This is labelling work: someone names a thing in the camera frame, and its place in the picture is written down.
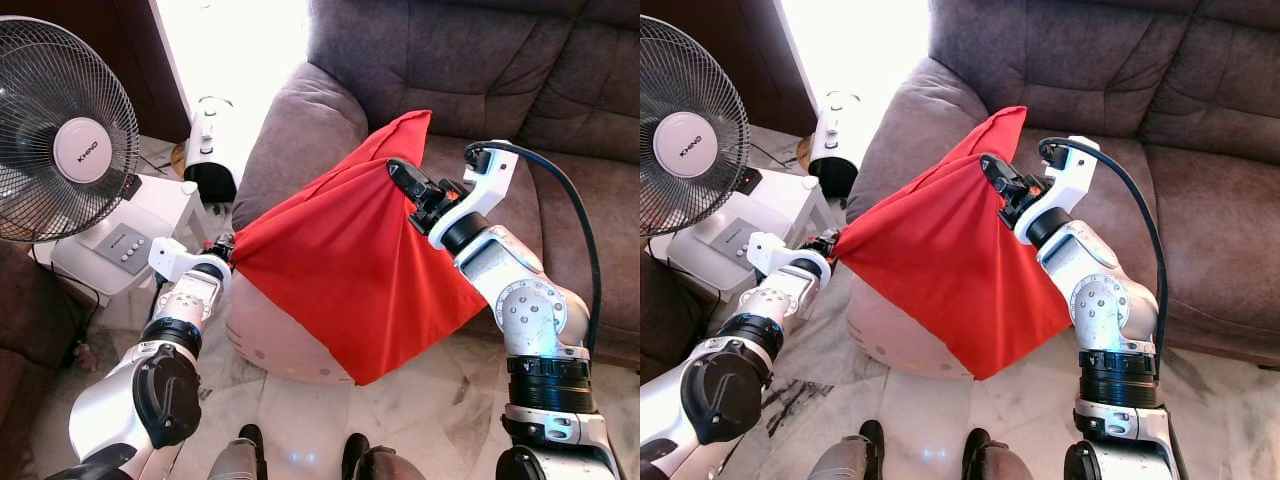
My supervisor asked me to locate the silver right robot leg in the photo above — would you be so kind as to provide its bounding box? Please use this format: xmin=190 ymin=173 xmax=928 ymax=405
xmin=340 ymin=432 xmax=429 ymax=480
xmin=961 ymin=427 xmax=1033 ymax=480

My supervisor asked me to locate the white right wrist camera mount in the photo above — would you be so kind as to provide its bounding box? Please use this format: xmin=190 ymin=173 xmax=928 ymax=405
xmin=428 ymin=140 xmax=520 ymax=246
xmin=1013 ymin=136 xmax=1102 ymax=244

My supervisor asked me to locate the silver left robot leg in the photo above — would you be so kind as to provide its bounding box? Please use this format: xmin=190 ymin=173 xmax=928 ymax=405
xmin=205 ymin=424 xmax=269 ymax=480
xmin=806 ymin=419 xmax=887 ymax=480

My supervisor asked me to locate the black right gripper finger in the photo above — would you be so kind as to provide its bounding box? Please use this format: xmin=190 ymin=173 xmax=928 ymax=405
xmin=386 ymin=157 xmax=433 ymax=204
xmin=979 ymin=152 xmax=1023 ymax=198

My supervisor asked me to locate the brown fabric sofa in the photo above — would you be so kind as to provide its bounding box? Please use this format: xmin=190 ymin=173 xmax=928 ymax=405
xmin=232 ymin=0 xmax=641 ymax=371
xmin=845 ymin=0 xmax=1280 ymax=366

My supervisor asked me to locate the pale pink round pouf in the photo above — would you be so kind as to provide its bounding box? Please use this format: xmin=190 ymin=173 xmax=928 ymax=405
xmin=224 ymin=268 xmax=358 ymax=387
xmin=845 ymin=268 xmax=983 ymax=382

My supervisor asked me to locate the dark brown armchair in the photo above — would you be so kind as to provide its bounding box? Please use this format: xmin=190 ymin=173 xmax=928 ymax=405
xmin=640 ymin=262 xmax=706 ymax=386
xmin=0 ymin=238 xmax=98 ymax=480

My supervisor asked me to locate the white side table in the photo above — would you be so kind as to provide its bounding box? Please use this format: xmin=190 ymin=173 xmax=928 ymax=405
xmin=650 ymin=165 xmax=839 ymax=301
xmin=28 ymin=172 xmax=217 ymax=309

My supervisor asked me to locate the silver robot leg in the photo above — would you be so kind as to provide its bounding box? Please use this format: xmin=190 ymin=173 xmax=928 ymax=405
xmin=806 ymin=419 xmax=887 ymax=480
xmin=340 ymin=432 xmax=429 ymax=480
xmin=205 ymin=424 xmax=269 ymax=480
xmin=961 ymin=427 xmax=1033 ymax=480

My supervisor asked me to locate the white and black air purifier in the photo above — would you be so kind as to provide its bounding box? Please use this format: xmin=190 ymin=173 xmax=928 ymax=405
xmin=184 ymin=95 xmax=240 ymax=205
xmin=807 ymin=90 xmax=862 ymax=199

